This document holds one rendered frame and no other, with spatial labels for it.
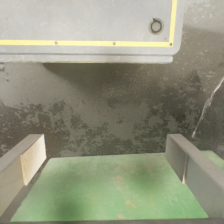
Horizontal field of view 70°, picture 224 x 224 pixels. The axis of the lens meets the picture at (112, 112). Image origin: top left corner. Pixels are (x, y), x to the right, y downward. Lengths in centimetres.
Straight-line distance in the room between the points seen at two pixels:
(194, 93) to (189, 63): 15
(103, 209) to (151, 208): 16
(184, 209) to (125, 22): 60
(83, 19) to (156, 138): 67
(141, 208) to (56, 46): 57
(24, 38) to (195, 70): 74
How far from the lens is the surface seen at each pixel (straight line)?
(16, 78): 91
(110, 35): 49
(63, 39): 50
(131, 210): 62
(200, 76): 93
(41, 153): 17
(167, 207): 65
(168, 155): 17
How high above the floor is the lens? 80
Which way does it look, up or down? 76 degrees down
